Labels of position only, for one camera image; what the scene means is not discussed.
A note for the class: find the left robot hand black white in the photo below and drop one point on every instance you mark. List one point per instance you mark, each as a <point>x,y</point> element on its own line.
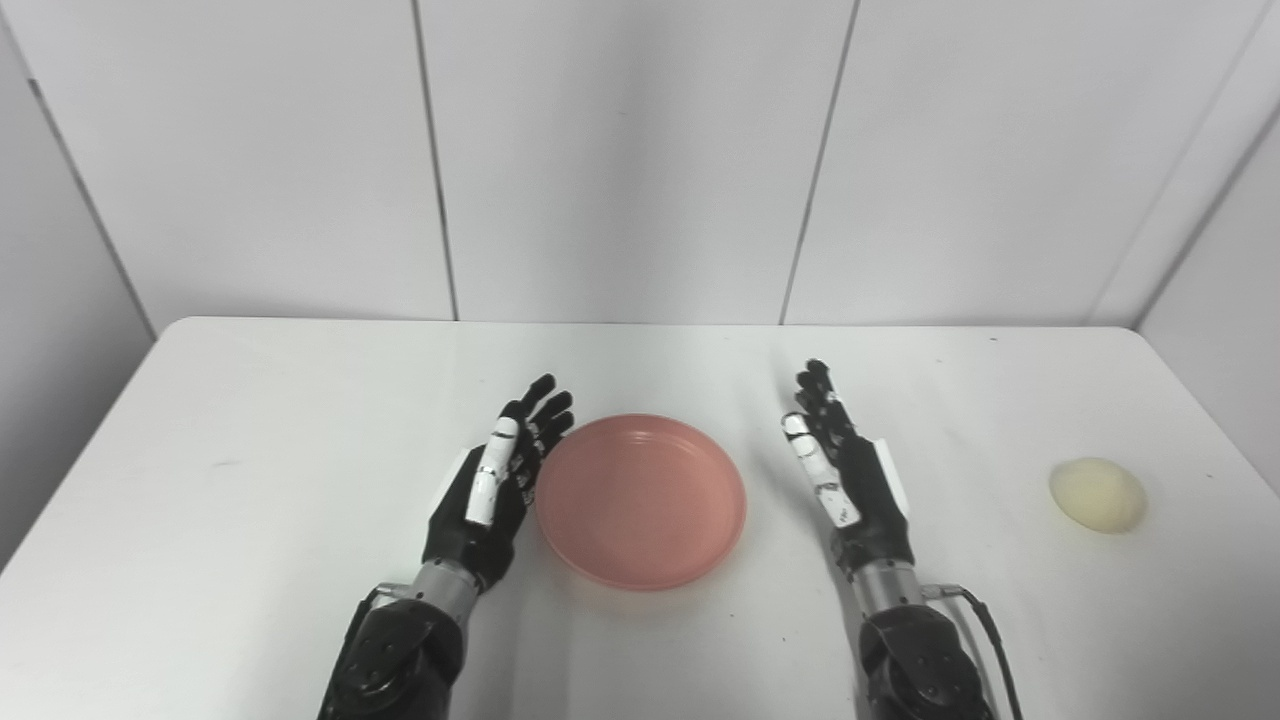
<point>485,500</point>

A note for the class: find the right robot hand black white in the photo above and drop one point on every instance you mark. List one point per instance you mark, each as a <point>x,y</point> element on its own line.
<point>850,480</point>

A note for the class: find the pink round plate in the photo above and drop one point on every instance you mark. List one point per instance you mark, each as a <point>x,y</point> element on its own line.
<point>641,500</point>

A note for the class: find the cream steamed bun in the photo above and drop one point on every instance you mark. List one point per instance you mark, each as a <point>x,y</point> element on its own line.
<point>1097,494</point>

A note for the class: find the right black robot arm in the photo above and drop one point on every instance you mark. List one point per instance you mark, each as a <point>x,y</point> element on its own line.
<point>915,650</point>

